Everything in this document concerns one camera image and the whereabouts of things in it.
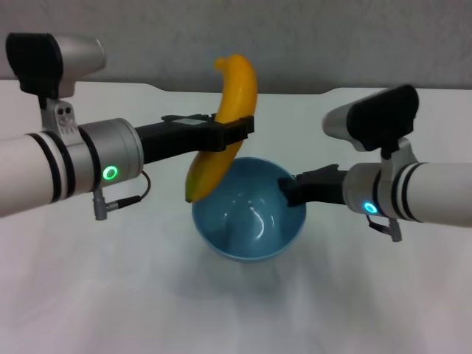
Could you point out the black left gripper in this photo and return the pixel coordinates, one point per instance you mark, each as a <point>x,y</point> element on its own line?
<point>177,138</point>

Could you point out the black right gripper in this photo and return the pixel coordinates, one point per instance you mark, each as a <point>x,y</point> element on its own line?
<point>324,186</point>

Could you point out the yellow banana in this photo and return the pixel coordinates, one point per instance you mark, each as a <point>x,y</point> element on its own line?
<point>239,92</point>

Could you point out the blue plastic bowl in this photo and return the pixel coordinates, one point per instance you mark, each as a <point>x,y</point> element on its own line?
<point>250,236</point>

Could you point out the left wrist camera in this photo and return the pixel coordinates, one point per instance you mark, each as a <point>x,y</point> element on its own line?
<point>37,62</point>

